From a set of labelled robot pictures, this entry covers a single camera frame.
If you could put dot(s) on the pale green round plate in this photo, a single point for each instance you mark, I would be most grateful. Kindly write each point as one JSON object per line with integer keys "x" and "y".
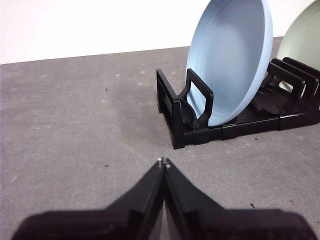
{"x": 302, "y": 37}

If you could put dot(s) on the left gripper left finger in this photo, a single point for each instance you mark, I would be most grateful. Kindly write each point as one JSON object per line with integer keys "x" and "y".
{"x": 100, "y": 225}

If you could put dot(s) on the black plastic plate rack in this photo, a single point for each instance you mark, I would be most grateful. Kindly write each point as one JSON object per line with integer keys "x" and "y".
{"x": 200, "y": 135}

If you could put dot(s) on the light blue round plate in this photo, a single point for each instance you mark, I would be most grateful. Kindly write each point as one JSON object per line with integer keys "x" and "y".
{"x": 230, "y": 62}

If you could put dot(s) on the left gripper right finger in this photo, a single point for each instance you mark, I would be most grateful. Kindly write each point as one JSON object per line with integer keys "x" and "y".
{"x": 237, "y": 225}

